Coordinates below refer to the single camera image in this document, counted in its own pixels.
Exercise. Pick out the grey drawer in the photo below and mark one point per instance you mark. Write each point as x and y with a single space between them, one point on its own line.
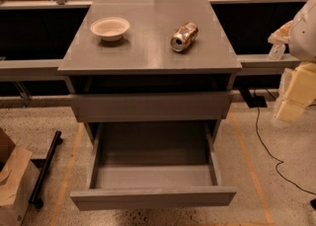
151 165
150 107

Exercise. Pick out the black metal bar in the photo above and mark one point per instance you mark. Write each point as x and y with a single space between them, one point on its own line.
43 165

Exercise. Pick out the grey top drawer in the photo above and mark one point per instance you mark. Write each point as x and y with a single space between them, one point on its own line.
150 107

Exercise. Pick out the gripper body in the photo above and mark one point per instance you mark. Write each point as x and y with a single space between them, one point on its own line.
304 36

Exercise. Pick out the white paper bowl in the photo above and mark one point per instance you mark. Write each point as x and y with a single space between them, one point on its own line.
110 28

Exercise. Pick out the cardboard box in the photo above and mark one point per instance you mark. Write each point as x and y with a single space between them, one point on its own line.
17 181

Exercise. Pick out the crushed orange soda can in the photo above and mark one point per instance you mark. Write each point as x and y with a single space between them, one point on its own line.
184 36

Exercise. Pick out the grey metal rail shelf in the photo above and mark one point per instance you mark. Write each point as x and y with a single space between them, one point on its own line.
46 69

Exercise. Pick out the grey drawer cabinet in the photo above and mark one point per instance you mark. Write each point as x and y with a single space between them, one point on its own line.
143 61

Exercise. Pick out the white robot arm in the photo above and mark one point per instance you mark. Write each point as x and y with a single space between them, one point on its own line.
307 15

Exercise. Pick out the black floor power box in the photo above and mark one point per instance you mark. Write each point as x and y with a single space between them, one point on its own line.
252 99

